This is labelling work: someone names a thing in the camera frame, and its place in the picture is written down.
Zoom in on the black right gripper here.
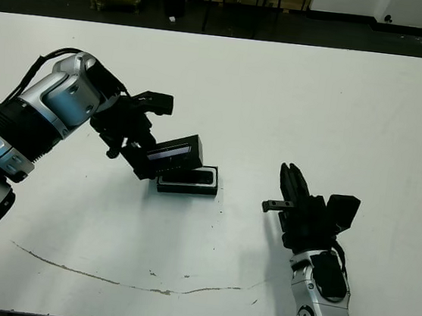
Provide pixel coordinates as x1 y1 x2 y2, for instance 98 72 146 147
256 159 349 256

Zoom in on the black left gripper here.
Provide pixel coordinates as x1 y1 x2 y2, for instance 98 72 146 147
84 92 168 184

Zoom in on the slim black camera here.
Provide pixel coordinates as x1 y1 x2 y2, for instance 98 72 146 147
162 163 217 188

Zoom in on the black box base white tray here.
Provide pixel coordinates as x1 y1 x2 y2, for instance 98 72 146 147
155 159 221 201

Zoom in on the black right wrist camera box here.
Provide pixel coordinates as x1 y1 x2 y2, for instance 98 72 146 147
323 192 363 236

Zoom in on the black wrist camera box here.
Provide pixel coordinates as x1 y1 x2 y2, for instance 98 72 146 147
131 88 177 118
323 192 363 236

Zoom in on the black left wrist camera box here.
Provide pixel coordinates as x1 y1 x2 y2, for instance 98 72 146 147
131 88 177 118

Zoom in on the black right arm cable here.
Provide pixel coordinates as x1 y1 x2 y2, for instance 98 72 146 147
324 238 353 285

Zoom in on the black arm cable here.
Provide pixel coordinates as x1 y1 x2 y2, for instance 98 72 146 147
324 238 353 285
0 39 91 129

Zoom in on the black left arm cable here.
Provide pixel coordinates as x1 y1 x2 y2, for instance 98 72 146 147
0 39 91 129

